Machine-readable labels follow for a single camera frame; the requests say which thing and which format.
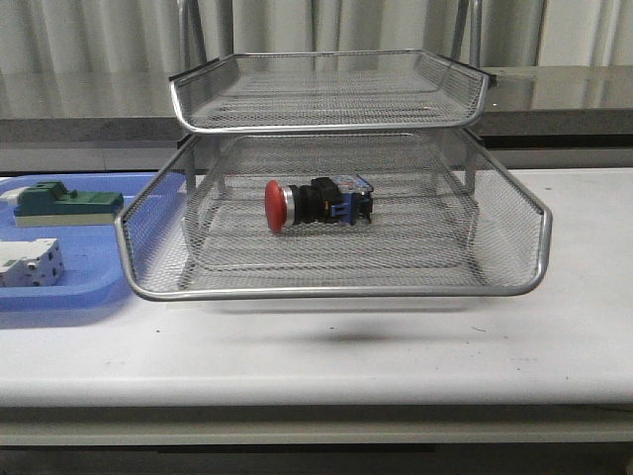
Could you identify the red emergency stop button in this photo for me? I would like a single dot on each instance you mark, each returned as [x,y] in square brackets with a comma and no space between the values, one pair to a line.
[340,199]

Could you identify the silver mesh tray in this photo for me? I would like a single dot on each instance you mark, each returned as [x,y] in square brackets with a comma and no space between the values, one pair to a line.
[508,250]
[321,94]
[407,232]

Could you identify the blue plastic tray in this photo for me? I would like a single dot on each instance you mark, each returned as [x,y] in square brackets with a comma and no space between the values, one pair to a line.
[90,254]

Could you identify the green terminal block component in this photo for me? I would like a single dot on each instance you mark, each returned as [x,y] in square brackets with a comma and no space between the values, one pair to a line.
[51,204]

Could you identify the white circuit breaker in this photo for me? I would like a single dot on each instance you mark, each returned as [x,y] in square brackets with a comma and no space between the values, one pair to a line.
[31,263]

